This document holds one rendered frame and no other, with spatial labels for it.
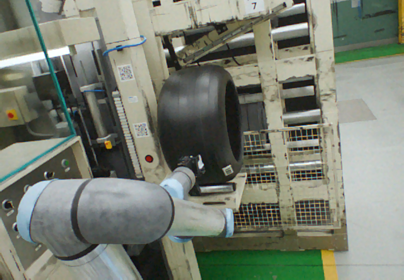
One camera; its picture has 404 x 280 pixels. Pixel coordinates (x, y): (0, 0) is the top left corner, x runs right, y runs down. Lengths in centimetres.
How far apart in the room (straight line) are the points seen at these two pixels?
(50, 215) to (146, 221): 16
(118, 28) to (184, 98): 46
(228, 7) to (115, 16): 54
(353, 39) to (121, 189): 1048
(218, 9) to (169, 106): 58
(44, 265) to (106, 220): 98
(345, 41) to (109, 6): 962
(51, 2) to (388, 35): 989
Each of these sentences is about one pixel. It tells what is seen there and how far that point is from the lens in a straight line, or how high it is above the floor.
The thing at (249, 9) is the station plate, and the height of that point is 168.
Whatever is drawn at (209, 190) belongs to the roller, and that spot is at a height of 90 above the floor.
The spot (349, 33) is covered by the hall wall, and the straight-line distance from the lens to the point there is 1086.
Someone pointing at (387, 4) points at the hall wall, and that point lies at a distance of 1101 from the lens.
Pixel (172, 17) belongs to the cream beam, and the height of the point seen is 172.
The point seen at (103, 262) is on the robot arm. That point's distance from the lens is 74.
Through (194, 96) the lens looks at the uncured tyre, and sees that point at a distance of 142.
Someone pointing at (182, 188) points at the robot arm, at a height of 118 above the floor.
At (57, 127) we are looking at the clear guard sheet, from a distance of 165.
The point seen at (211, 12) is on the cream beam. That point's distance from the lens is 174.
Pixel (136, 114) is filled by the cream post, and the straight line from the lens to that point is 168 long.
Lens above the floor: 168
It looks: 18 degrees down
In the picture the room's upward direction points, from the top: 12 degrees counter-clockwise
